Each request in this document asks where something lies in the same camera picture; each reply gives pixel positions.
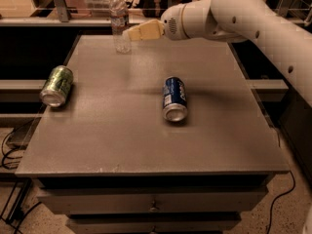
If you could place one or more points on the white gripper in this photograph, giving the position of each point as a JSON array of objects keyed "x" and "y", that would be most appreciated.
[{"x": 172, "y": 22}]

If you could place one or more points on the clear plastic water bottle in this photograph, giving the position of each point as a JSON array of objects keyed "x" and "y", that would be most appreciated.
[{"x": 119, "y": 17}]

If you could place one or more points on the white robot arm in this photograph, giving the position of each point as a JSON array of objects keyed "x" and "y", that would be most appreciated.
[{"x": 285, "y": 44}]

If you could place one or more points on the blue soda can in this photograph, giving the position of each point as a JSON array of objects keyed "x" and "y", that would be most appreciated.
[{"x": 174, "y": 100}]

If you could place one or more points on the green soda can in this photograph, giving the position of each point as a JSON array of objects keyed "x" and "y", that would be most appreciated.
[{"x": 57, "y": 87}]

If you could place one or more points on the grey drawer cabinet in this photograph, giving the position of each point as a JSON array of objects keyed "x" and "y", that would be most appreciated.
[{"x": 113, "y": 164}]

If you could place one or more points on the grey metal shelf rail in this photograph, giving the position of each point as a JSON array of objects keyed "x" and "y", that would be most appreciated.
[{"x": 88, "y": 12}]

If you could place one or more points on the black wire floor stand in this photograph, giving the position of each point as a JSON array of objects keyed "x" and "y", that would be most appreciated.
[{"x": 13, "y": 194}]

